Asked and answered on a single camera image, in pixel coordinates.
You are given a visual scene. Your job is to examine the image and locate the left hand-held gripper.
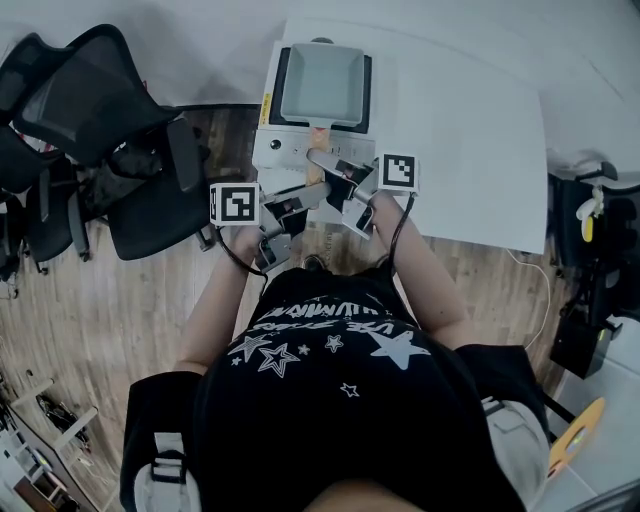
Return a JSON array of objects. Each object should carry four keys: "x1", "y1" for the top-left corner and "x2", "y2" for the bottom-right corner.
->
[{"x1": 209, "y1": 181, "x2": 331, "y2": 274}]

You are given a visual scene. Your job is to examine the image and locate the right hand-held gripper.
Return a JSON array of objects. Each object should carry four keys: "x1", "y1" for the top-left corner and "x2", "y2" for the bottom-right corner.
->
[{"x1": 305, "y1": 148, "x2": 421, "y2": 241}]

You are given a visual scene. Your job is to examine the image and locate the white portable gas stove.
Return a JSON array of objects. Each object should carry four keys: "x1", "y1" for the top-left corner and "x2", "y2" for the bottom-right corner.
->
[{"x1": 251, "y1": 37, "x2": 377, "y2": 174}]

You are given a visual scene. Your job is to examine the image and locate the grey square pan wooden handle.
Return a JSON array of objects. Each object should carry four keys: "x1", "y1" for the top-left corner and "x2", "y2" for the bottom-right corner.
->
[{"x1": 279, "y1": 42, "x2": 365, "y2": 188}]

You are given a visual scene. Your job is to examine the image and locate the person's left forearm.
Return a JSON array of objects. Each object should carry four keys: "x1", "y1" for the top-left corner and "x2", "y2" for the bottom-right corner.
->
[{"x1": 173, "y1": 224, "x2": 267, "y2": 375}]

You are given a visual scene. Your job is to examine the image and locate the person's right forearm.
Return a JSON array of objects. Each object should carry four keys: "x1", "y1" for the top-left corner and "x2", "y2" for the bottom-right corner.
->
[{"x1": 371, "y1": 191, "x2": 477, "y2": 351}]

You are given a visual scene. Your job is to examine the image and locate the black star print t-shirt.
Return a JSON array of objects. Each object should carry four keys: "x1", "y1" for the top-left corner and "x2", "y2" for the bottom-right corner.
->
[{"x1": 118, "y1": 267, "x2": 551, "y2": 512}]

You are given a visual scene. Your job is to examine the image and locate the black mesh office chair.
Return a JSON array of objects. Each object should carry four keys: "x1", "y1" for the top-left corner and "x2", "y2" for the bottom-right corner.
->
[
  {"x1": 11, "y1": 23, "x2": 217, "y2": 262},
  {"x1": 0, "y1": 31, "x2": 94, "y2": 281}
]

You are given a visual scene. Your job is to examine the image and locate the black equipment cart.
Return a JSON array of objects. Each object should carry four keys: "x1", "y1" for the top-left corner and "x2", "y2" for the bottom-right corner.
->
[{"x1": 546, "y1": 159, "x2": 640, "y2": 380}]

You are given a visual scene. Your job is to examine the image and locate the yellow round disc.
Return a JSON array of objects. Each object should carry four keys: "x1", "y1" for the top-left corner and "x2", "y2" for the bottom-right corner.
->
[{"x1": 547, "y1": 396, "x2": 607, "y2": 479}]

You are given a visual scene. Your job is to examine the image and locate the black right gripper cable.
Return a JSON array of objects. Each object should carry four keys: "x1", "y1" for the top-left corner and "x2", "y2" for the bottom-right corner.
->
[{"x1": 387, "y1": 191, "x2": 418, "y2": 281}]

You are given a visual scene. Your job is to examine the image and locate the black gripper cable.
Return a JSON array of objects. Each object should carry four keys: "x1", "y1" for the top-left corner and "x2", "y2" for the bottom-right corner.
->
[
  {"x1": 387, "y1": 191, "x2": 418, "y2": 281},
  {"x1": 213, "y1": 225, "x2": 269, "y2": 296}
]

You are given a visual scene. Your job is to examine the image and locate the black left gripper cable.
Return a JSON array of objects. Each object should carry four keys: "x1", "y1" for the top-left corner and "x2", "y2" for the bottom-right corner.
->
[{"x1": 213, "y1": 225, "x2": 269, "y2": 296}]

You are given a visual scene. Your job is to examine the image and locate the white floor cable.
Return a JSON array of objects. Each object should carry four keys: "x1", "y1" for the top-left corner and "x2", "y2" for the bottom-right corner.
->
[{"x1": 505, "y1": 247, "x2": 552, "y2": 351}]

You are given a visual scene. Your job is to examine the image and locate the yellow white handled tool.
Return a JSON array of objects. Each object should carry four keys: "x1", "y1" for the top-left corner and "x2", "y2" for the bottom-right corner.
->
[{"x1": 575, "y1": 185, "x2": 607, "y2": 242}]

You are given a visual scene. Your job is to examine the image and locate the white metal frame stand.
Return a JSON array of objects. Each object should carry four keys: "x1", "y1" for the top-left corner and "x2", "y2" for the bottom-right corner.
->
[{"x1": 8, "y1": 375, "x2": 99, "y2": 454}]

